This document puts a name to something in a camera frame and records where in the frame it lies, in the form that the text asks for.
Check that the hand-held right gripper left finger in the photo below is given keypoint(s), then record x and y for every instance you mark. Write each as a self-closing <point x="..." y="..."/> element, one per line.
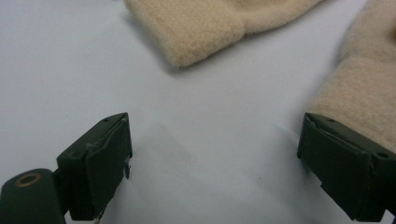
<point x="93" y="174"/>

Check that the beige knit glove with ornament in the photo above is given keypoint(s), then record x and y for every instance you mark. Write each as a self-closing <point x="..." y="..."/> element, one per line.
<point x="364" y="87"/>

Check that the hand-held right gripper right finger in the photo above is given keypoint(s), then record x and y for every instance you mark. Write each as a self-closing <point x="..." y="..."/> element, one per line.
<point x="342" y="168"/>

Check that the grey-blue table mat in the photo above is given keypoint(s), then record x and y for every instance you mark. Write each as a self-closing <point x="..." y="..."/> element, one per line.
<point x="202" y="124"/>

